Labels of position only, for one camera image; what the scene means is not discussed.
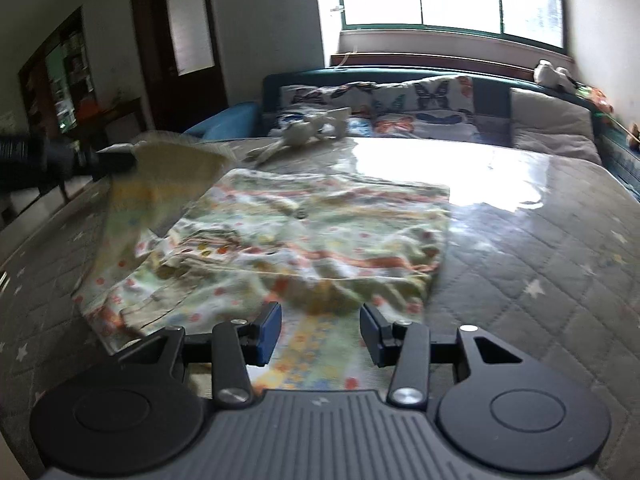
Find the dark wooden shelf cabinet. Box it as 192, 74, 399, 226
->
18, 7, 97, 137

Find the pink flower toy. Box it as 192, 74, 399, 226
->
575, 85, 617, 112

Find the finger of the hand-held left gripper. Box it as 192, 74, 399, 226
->
93, 151, 137, 179

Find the patterned pastel fleece garment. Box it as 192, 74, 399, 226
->
72, 130, 454, 394

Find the white plush rabbit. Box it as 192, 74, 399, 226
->
244, 107, 351, 164

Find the panda plush toy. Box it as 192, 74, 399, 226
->
532, 59, 577, 92

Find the butterfly print pillow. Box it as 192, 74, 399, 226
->
372, 75, 482, 144
277, 82, 377, 137

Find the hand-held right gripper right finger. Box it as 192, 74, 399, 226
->
358, 303, 541, 408

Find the plain grey pillow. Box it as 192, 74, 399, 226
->
509, 87, 604, 165

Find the grey quilted star table cover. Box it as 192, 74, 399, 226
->
0, 130, 640, 480

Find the dark wooden door frosted glass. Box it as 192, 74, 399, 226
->
128, 0, 224, 134

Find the blue footstool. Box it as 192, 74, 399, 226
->
183, 102, 262, 142

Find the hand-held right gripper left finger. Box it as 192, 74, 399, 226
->
116, 301, 284, 408

